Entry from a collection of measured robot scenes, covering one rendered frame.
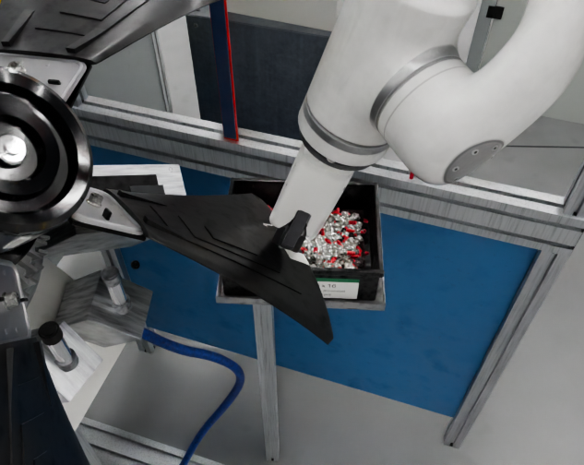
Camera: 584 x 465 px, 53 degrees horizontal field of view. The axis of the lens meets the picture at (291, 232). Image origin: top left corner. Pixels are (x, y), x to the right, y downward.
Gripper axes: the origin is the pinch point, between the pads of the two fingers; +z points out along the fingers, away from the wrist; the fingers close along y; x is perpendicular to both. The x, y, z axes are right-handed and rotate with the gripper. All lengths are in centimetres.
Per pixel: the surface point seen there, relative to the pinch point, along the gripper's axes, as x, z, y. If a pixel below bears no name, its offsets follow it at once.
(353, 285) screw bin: 10.9, 12.6, -6.4
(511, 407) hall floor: 75, 81, -43
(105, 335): -14.1, 14.3, 13.2
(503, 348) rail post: 48, 40, -28
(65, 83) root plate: -22.1, -14.2, 7.2
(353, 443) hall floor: 39, 92, -20
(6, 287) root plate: -18.2, -7.0, 21.9
